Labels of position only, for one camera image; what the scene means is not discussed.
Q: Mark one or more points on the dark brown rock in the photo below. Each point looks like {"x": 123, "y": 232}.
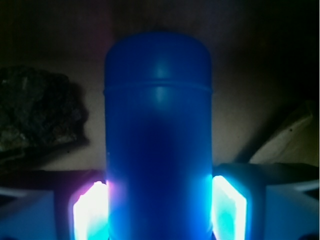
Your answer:
{"x": 38, "y": 109}

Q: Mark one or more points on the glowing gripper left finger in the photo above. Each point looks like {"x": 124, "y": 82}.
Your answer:
{"x": 53, "y": 205}

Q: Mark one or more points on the blue plastic bottle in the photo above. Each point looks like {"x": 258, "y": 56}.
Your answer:
{"x": 158, "y": 119}

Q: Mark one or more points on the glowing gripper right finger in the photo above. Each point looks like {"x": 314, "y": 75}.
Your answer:
{"x": 278, "y": 201}

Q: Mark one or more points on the brown paper bag tray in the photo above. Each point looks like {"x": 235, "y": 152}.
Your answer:
{"x": 265, "y": 61}

